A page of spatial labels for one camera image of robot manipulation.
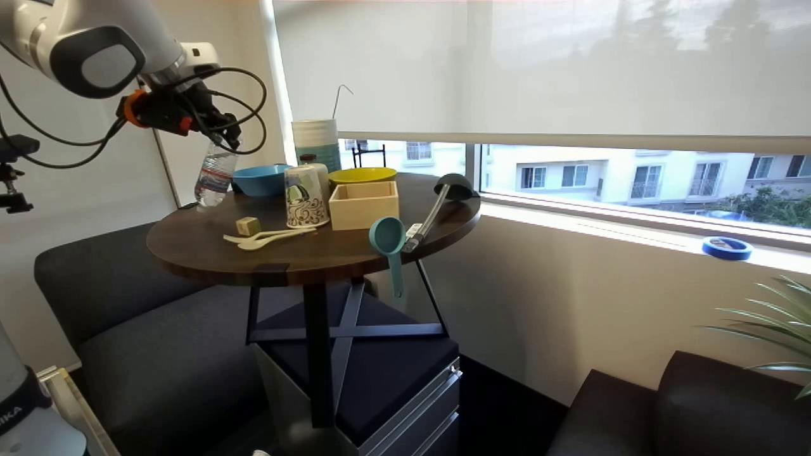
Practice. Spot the green potted plant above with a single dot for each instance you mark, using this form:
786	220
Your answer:
786	324

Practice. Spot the thin metal rod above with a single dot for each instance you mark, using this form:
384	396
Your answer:
335	105

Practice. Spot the black metal table leg frame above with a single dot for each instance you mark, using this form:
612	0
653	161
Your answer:
317	356

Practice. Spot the yellow bowl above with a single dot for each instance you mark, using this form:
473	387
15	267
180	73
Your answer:
362	176

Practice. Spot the teal ball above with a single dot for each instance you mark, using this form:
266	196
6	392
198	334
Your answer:
387	237

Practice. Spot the blue plastic bowl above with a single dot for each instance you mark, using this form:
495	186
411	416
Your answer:
260	180

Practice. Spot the light wooden box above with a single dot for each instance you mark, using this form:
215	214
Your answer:
362	214

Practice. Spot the blue dish on sill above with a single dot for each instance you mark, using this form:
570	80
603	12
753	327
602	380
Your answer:
726	249

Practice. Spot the small wooden block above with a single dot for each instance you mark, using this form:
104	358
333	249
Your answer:
246	226

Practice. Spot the pale robot mount platform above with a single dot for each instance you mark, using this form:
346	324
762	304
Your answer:
66	406

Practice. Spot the clear plastic water bottle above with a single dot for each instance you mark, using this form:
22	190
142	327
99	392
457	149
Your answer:
215	180

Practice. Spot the white plastic spoon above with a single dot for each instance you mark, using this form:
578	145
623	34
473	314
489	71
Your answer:
248	245

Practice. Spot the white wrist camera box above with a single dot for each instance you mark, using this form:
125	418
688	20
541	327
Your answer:
200	53

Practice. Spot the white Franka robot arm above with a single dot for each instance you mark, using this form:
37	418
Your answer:
33	34

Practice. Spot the dark leather armchair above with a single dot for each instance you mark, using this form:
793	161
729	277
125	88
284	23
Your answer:
719	413

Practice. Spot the dark grey bench sofa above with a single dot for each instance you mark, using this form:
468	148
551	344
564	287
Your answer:
152	371

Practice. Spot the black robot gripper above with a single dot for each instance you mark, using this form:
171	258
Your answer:
167	110

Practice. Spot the black camera tripod mount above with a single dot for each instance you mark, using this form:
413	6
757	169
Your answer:
13	153

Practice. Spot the white roller window blind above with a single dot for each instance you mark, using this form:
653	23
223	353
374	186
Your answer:
547	66

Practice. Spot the patterned paper cup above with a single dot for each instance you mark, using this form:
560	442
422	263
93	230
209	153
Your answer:
304	199

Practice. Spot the metal cabinet with dark cushion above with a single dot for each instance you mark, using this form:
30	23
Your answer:
389	380

